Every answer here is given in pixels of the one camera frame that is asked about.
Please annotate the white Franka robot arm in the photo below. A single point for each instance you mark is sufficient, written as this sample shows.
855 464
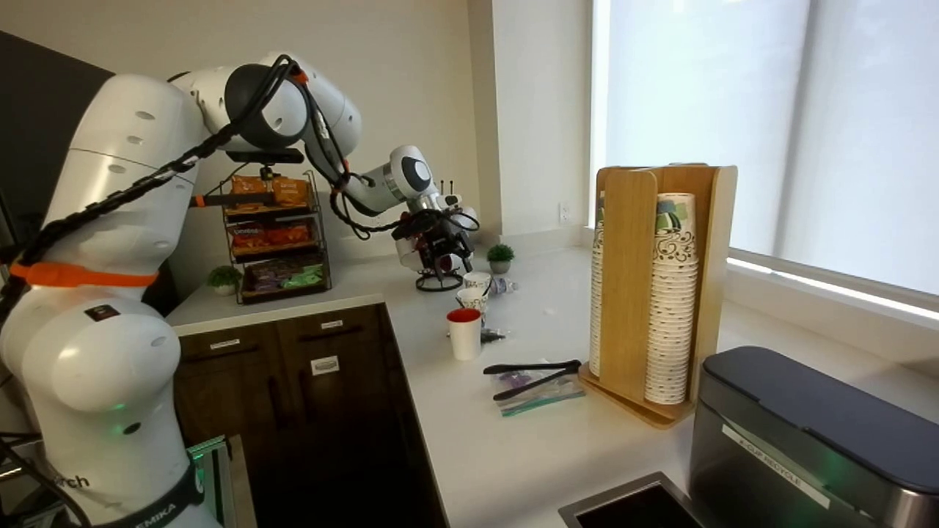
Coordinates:
98 342

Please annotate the stack of patterned paper cups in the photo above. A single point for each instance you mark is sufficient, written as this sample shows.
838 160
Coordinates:
671 304

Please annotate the patterned paper coffee cup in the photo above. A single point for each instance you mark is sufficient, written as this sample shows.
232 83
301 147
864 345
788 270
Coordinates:
499 289
472 298

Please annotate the snack display rack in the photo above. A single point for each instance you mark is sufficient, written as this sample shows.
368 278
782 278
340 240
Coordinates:
280 244

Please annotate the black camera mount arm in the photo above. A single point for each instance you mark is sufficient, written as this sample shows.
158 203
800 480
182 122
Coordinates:
264 155

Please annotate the small green potted plant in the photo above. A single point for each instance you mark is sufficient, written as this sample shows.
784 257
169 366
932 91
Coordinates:
499 253
223 278

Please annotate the stainless steel bin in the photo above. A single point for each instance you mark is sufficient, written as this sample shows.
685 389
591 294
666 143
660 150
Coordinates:
811 441

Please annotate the window with white blind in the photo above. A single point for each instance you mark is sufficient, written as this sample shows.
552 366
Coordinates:
782 127

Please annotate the clear bag of black cutlery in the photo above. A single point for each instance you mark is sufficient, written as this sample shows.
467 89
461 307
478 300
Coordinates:
490 336

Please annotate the wooden cup dispenser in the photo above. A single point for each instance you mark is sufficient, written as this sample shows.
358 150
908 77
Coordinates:
625 284

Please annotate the aluminium robot mounting table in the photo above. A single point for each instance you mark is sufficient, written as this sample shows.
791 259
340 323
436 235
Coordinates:
208 471

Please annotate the dark wooden cabinet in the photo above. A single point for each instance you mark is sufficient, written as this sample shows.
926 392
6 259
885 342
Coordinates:
293 421

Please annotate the zip bag with teal edge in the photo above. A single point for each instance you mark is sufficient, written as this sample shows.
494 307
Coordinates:
547 399

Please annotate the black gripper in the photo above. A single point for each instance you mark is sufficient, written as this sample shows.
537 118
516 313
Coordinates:
424 234

